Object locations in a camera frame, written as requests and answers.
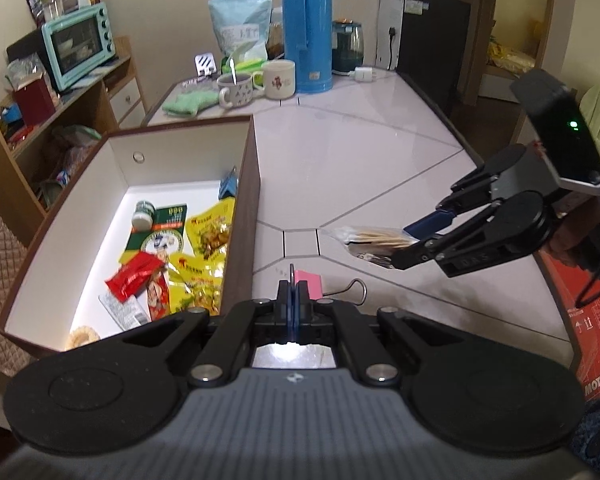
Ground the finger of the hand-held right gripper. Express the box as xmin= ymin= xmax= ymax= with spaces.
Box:
xmin=391 ymin=199 xmax=497 ymax=272
xmin=404 ymin=164 xmax=502 ymax=242

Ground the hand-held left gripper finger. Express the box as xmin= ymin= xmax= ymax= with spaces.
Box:
xmin=293 ymin=281 xmax=487 ymax=389
xmin=91 ymin=280 xmax=294 ymax=389

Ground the pink binder clip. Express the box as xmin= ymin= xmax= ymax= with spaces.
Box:
xmin=289 ymin=263 xmax=370 ymax=307

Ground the clear toothpick packet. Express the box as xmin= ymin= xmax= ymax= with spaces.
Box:
xmin=319 ymin=224 xmax=422 ymax=267

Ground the yellow snack packet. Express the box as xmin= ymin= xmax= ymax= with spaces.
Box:
xmin=167 ymin=252 xmax=226 ymax=317
xmin=185 ymin=197 xmax=236 ymax=262

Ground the green white lip salve jar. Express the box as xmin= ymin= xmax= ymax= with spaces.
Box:
xmin=131 ymin=201 xmax=157 ymax=231

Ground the brown-edged white cardboard box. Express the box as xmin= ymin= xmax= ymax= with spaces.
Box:
xmin=0 ymin=114 xmax=261 ymax=359

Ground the person's right hand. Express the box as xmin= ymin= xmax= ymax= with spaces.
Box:
xmin=541 ymin=199 xmax=600 ymax=262

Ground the red white snack packet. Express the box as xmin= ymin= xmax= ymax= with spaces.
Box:
xmin=147 ymin=270 xmax=171 ymax=322

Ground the small blue packet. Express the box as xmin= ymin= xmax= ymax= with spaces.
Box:
xmin=218 ymin=166 xmax=241 ymax=200

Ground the black mini fridge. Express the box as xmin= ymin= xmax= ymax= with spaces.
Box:
xmin=377 ymin=0 xmax=472 ymax=106

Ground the green medicine box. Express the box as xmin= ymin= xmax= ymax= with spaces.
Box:
xmin=124 ymin=203 xmax=189 ymax=262

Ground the white sachet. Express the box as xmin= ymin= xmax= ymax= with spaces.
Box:
xmin=98 ymin=292 xmax=151 ymax=332

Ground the red cardboard box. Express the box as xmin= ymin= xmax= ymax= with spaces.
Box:
xmin=539 ymin=247 xmax=600 ymax=404

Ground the dark glass kettle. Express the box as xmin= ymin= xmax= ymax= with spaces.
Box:
xmin=331 ymin=20 xmax=365 ymax=75

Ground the round biscuit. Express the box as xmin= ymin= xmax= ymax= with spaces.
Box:
xmin=63 ymin=324 xmax=102 ymax=352

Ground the white mug with bear print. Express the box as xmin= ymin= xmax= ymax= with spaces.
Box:
xmin=251 ymin=59 xmax=297 ymax=100

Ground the patterned white mug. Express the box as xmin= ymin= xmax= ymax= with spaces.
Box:
xmin=216 ymin=72 xmax=255 ymax=110

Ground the blue thermos flask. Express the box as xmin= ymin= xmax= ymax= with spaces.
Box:
xmin=281 ymin=0 xmax=335 ymax=95

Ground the green folded cloth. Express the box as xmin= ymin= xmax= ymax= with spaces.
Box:
xmin=161 ymin=88 xmax=220 ymax=117

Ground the glass jar with dark contents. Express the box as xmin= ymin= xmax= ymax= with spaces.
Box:
xmin=267 ymin=7 xmax=287 ymax=59

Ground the green tissue pack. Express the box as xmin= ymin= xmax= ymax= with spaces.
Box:
xmin=221 ymin=42 xmax=269 ymax=75

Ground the dark patterned cloth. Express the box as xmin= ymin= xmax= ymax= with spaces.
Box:
xmin=569 ymin=404 xmax=600 ymax=477

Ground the pink plastic bag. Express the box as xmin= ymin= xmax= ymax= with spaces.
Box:
xmin=64 ymin=145 xmax=99 ymax=172

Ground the green plastic bag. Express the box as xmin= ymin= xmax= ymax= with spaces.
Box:
xmin=52 ymin=125 xmax=104 ymax=149

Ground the blue white food bag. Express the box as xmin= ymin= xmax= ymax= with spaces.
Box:
xmin=208 ymin=0 xmax=274 ymax=56

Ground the wooden shelf cabinet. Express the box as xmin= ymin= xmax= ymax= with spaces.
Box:
xmin=0 ymin=35 xmax=149 ymax=247

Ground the beige quilted cover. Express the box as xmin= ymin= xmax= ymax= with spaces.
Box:
xmin=0 ymin=190 xmax=37 ymax=377

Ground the dark red box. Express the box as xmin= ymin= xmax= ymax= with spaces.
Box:
xmin=13 ymin=80 xmax=56 ymax=126

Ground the teal toaster oven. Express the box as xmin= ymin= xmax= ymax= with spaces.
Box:
xmin=40 ymin=1 xmax=117 ymax=94

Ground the clear plastic bag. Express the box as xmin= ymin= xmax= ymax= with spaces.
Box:
xmin=5 ymin=57 xmax=46 ymax=91

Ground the dark snack bag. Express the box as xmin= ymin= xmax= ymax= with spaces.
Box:
xmin=23 ymin=0 xmax=56 ymax=26

